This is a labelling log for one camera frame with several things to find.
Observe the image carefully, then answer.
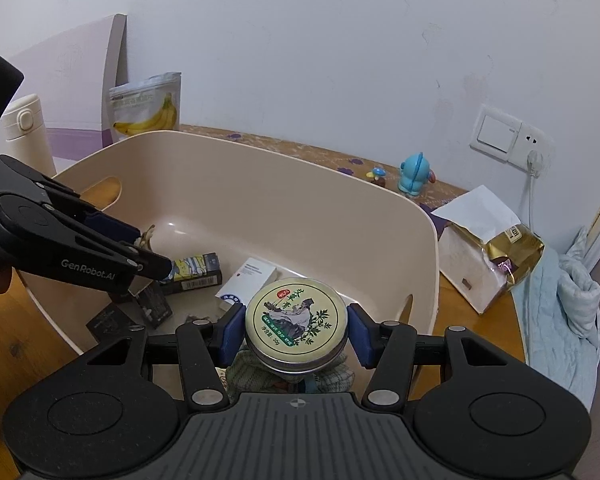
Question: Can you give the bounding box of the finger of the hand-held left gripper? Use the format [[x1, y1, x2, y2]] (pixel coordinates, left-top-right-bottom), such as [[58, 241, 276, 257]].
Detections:
[[0, 155, 142, 249], [25, 217, 174, 296]]

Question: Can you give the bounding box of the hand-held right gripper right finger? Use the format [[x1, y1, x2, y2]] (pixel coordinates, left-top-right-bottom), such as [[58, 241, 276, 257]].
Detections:
[[346, 302, 523, 408]]

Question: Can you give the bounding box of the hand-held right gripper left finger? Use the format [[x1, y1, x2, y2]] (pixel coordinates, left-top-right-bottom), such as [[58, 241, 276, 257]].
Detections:
[[82, 302, 248, 406]]

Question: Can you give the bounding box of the small beige clip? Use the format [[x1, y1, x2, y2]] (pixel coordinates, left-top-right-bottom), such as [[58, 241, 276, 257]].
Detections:
[[132, 227, 156, 252]]

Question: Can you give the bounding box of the black printed card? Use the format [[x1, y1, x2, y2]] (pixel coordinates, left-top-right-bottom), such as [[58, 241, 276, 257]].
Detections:
[[86, 305, 131, 336]]

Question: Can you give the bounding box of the white box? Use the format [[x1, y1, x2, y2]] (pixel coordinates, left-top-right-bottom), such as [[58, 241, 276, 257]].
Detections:
[[215, 256, 277, 311]]

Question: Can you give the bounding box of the dark cartoon pencil-lead box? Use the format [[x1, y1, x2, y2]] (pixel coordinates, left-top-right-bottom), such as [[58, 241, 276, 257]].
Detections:
[[160, 271, 224, 296]]

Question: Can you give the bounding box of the black cube box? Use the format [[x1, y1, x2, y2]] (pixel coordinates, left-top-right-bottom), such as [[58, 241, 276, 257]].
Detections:
[[135, 285, 173, 328]]

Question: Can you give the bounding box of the round metal ointment tin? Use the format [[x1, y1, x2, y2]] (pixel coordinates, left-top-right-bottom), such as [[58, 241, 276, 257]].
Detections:
[[244, 277, 350, 375]]

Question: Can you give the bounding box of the yellow cartoon pencil-lead box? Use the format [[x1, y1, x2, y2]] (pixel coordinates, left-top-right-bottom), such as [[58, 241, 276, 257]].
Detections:
[[171, 252, 222, 282]]

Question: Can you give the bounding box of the beige plastic storage bin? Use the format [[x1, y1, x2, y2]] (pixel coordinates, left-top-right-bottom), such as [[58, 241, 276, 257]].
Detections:
[[17, 130, 440, 378]]

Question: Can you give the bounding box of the cream thermos bottle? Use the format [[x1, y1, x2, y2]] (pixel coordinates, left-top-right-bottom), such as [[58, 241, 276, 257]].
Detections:
[[2, 94, 57, 177]]

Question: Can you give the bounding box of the banana chips snack bag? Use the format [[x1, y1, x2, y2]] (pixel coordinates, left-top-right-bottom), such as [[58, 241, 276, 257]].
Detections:
[[109, 71, 182, 137]]

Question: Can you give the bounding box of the white paper bag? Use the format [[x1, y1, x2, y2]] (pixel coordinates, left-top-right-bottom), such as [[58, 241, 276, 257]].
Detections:
[[430, 185, 523, 316]]

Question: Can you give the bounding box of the pale pink board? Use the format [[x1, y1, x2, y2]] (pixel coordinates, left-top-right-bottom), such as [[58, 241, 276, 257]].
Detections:
[[0, 14, 128, 171]]

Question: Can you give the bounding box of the blue toy figurine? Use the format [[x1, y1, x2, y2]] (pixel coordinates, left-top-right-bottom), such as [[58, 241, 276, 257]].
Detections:
[[397, 152, 438, 196]]

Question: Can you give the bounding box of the gold foil bag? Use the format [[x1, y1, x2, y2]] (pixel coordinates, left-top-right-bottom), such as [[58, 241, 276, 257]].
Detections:
[[482, 223, 546, 291]]

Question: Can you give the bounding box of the light blue blanket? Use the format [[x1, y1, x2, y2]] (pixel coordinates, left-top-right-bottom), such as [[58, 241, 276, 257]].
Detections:
[[511, 227, 600, 396]]

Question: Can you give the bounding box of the white power plug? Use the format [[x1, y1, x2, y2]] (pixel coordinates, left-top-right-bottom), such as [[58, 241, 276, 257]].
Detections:
[[525, 149, 546, 177]]

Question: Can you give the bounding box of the white power cable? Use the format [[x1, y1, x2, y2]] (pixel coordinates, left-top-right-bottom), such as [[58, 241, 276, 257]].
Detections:
[[522, 174, 540, 235]]

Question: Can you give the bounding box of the white wall switch socket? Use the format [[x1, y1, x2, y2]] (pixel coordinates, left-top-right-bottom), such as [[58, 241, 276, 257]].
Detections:
[[470, 104, 548, 163]]

